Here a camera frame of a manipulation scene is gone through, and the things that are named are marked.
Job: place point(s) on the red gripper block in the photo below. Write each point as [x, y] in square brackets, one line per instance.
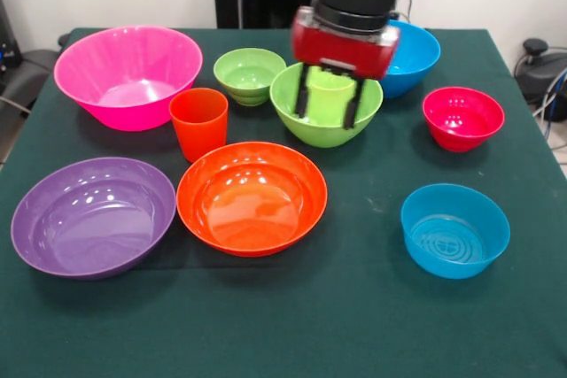
[345, 50]

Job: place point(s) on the light green cup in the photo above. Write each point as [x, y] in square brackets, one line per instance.
[328, 99]

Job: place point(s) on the small crimson bowl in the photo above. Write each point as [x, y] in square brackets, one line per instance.
[463, 121]

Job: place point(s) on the small blue bowl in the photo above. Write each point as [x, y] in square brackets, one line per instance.
[456, 241]

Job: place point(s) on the black computer tower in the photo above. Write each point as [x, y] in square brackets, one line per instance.
[9, 41]

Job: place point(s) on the medium green bowl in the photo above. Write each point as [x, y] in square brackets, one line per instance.
[323, 136]

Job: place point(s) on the small green bowl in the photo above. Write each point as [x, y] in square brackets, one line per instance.
[248, 72]

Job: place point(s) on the large blue bowl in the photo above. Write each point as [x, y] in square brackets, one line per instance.
[416, 64]

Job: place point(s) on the wide orange bowl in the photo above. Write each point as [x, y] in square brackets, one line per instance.
[252, 210]

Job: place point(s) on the orange cup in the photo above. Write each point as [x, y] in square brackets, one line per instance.
[199, 130]

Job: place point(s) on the large pink bowl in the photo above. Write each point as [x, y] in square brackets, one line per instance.
[128, 86]

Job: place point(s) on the dark green tablecloth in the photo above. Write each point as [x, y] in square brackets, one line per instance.
[283, 329]

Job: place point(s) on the wide purple bowl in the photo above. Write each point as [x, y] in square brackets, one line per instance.
[93, 227]

